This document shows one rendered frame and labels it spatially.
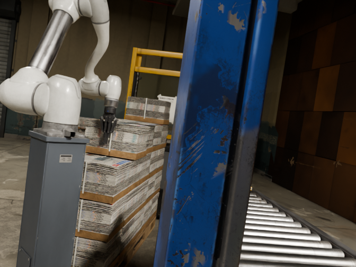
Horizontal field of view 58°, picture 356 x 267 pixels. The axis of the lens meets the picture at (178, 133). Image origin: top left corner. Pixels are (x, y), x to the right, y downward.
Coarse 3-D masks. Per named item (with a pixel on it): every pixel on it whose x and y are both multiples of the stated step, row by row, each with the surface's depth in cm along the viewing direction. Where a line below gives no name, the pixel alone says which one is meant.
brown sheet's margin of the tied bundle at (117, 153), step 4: (116, 152) 215; (120, 152) 214; (124, 152) 214; (144, 152) 233; (116, 156) 215; (120, 156) 214; (124, 156) 214; (128, 156) 213; (132, 156) 213; (136, 156) 213; (140, 156) 224
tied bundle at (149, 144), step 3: (132, 123) 246; (135, 123) 252; (150, 126) 252; (153, 126) 262; (150, 129) 255; (153, 129) 264; (150, 132) 257; (153, 132) 268; (150, 135) 258; (153, 135) 268; (147, 138) 251; (150, 138) 262; (147, 141) 250; (150, 141) 261; (147, 144) 251; (150, 144) 263; (147, 147) 253; (150, 147) 264
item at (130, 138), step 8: (120, 128) 214; (128, 128) 213; (136, 128) 213; (144, 128) 223; (120, 136) 215; (128, 136) 213; (136, 136) 212; (144, 136) 230; (120, 144) 214; (128, 144) 213; (136, 144) 212; (144, 144) 233; (128, 152) 214; (136, 152) 213
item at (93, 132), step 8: (88, 120) 217; (96, 120) 216; (104, 120) 226; (88, 128) 218; (96, 128) 217; (88, 136) 217; (96, 136) 217; (88, 144) 217; (96, 144) 216; (104, 144) 216
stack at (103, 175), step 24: (96, 168) 187; (120, 168) 191; (144, 168) 253; (96, 192) 188; (144, 192) 261; (96, 216) 189; (120, 216) 207; (144, 216) 275; (96, 240) 191; (120, 240) 218; (144, 240) 291; (72, 264) 192; (96, 264) 190
